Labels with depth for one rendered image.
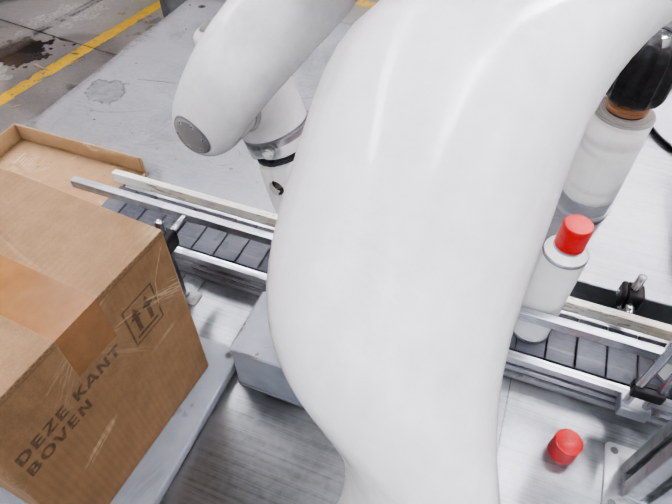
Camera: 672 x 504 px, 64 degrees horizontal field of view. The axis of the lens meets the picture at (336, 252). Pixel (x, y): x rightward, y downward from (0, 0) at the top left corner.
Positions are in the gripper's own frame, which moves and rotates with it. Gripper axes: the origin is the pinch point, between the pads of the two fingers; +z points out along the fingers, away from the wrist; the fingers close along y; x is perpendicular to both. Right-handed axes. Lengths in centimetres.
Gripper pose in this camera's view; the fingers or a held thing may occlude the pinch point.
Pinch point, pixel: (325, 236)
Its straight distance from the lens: 76.8
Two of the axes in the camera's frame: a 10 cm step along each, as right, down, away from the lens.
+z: 3.2, 7.1, 6.2
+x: -8.8, -0.3, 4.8
